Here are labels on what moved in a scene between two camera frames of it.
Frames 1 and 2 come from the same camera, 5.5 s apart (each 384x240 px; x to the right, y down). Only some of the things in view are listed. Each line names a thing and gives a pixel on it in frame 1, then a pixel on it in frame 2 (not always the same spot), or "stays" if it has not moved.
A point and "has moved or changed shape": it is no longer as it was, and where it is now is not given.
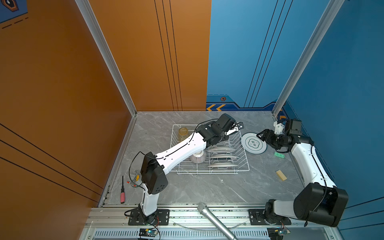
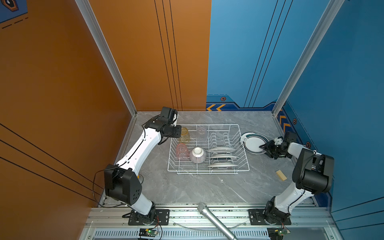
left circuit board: (148, 232) stays
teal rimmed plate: (224, 155) stays
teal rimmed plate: (221, 149) stays
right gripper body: (275, 140) -> (275, 150)
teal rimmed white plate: (253, 144) has moved or changed shape
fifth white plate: (223, 165) stays
